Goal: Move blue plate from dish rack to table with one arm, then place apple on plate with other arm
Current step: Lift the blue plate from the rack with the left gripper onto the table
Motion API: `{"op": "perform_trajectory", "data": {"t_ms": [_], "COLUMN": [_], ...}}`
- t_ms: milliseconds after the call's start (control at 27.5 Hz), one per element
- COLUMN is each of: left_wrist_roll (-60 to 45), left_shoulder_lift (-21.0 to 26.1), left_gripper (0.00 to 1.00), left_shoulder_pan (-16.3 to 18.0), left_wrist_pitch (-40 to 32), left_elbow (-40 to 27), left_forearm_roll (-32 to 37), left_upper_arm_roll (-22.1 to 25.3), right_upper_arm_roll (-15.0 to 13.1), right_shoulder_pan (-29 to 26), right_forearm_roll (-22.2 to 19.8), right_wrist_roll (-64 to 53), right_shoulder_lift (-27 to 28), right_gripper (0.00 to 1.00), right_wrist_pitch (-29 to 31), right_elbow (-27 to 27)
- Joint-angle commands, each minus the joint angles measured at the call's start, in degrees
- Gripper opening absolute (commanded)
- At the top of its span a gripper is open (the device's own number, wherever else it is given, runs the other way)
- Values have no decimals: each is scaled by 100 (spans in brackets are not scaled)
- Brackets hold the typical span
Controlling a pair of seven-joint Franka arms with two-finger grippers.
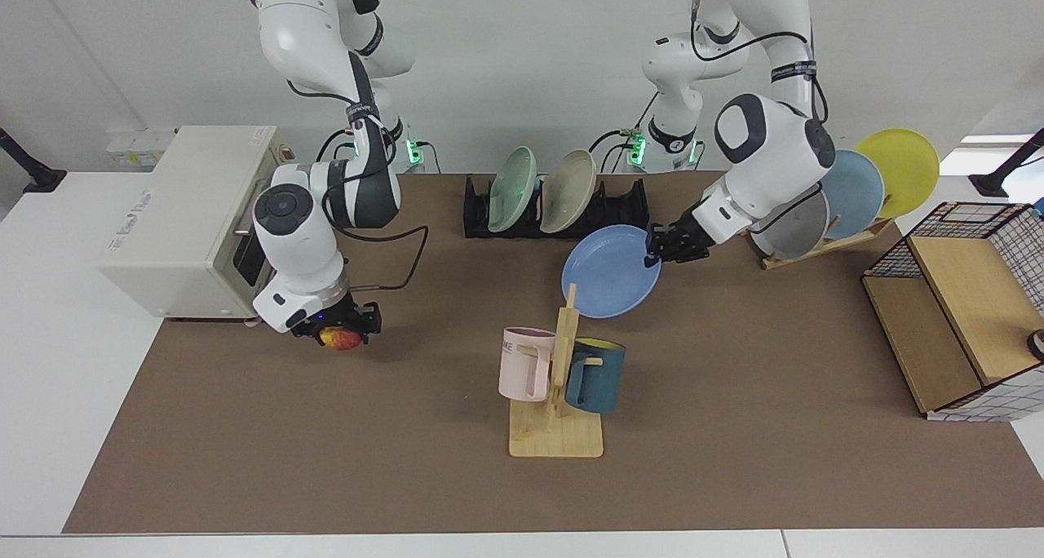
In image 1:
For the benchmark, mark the red yellow apple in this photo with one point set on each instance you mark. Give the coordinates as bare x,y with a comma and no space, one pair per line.
341,340

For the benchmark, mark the black dish rack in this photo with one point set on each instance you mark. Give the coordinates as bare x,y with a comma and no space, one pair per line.
620,215

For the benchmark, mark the beige plate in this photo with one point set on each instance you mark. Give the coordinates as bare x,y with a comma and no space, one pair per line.
568,191

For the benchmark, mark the grey plate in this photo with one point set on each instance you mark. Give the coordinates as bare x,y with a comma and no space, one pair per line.
795,236

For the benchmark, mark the wooden plate rack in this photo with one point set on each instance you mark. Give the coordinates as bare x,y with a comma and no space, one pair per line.
816,252

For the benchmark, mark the green plate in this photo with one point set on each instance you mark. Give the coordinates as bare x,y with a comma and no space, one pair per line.
512,191

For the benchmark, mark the light blue plate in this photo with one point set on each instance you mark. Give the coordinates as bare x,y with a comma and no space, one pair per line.
856,191

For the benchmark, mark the yellow plate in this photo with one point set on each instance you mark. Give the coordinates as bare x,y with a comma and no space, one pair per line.
901,166

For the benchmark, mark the dark blue cup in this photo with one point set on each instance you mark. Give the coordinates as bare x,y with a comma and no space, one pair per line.
599,378

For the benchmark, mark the brown table cloth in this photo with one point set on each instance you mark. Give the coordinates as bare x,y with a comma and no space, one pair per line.
367,444

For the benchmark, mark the pink cup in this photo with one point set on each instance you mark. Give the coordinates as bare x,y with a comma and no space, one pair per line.
522,366

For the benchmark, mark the pale toaster oven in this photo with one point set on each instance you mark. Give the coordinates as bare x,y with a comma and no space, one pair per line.
179,223

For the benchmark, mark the wooden cup stand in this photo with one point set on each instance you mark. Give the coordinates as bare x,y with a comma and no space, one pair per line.
555,440

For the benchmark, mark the dark round knob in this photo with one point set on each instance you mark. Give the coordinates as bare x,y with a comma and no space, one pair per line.
1037,346

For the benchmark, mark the white wall socket box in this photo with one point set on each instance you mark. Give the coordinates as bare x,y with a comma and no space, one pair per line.
139,146

